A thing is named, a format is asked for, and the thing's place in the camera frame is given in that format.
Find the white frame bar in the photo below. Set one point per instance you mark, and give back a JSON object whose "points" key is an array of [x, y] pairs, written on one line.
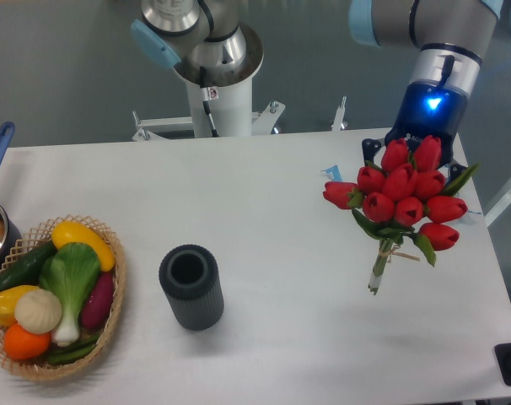
{"points": [[499, 203]]}

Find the green bok choy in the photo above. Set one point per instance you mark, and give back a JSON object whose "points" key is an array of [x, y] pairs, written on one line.
{"points": [[70, 275]]}

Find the orange fruit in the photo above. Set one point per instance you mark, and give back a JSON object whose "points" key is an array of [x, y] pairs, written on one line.
{"points": [[19, 344]]}

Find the dark green cucumber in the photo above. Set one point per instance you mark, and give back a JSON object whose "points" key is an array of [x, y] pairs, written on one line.
{"points": [[26, 270]]}

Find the small blue tape piece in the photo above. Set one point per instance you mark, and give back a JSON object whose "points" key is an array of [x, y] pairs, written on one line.
{"points": [[332, 173]]}

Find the purple sweet potato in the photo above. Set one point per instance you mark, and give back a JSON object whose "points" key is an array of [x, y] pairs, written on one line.
{"points": [[97, 308]]}

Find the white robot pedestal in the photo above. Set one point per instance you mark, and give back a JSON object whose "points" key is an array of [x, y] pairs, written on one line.
{"points": [[218, 77]]}

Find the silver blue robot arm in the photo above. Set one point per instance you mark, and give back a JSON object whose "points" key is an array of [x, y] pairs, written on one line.
{"points": [[452, 36]]}

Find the green bean pods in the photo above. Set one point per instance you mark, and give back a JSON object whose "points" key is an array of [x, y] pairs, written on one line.
{"points": [[73, 352]]}

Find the cream garlic bulb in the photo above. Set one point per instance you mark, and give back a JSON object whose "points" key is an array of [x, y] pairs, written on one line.
{"points": [[38, 311]]}

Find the red tulip bouquet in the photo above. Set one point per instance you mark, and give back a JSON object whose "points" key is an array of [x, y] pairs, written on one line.
{"points": [[407, 199]]}

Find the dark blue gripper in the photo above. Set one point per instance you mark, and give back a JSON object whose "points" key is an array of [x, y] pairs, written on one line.
{"points": [[425, 110]]}

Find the dark grey ribbed vase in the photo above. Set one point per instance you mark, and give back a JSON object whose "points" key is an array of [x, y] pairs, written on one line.
{"points": [[190, 280]]}

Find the yellow bell pepper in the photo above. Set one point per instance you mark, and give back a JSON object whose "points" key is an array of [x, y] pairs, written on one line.
{"points": [[8, 301]]}

